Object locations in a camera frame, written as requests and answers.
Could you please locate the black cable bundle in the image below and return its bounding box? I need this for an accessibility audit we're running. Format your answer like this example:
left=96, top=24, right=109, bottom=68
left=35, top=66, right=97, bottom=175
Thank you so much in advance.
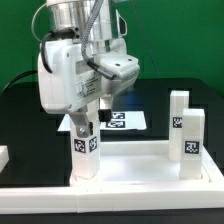
left=1, top=69, right=39, bottom=93

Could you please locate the white desk top tray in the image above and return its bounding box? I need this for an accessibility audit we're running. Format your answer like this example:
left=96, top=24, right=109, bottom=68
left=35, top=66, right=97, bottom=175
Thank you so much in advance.
left=69, top=141, right=224, bottom=191

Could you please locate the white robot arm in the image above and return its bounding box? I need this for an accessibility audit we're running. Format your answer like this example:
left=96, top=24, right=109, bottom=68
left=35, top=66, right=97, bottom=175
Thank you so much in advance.
left=38, top=0, right=140, bottom=138

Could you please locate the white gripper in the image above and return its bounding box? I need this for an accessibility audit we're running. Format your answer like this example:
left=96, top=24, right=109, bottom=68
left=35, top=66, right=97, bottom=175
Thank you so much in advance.
left=38, top=38, right=140, bottom=138

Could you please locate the white block at left edge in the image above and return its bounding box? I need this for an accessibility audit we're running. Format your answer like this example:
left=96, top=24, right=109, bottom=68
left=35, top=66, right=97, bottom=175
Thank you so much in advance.
left=0, top=146, right=9, bottom=173

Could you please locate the fiducial marker sheet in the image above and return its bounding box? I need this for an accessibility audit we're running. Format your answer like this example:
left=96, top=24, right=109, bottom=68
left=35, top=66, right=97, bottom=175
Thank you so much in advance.
left=57, top=111, right=148, bottom=132

